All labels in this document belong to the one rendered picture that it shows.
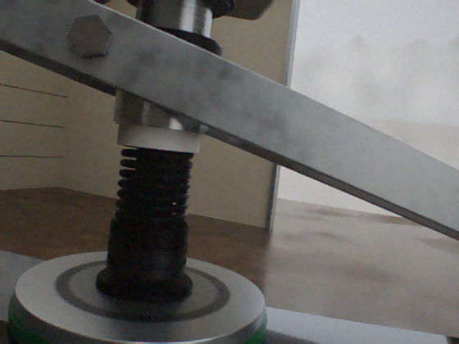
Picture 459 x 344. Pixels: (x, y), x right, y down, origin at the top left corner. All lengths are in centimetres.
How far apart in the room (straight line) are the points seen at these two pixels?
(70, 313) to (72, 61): 18
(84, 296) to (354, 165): 23
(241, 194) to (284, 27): 226
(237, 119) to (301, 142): 5
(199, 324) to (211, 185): 534
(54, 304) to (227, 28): 561
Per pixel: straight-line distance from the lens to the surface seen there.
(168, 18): 34
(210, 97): 30
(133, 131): 33
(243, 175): 545
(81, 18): 30
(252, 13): 46
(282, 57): 546
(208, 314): 33
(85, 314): 31
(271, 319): 40
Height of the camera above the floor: 101
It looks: 3 degrees down
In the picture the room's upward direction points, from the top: 7 degrees clockwise
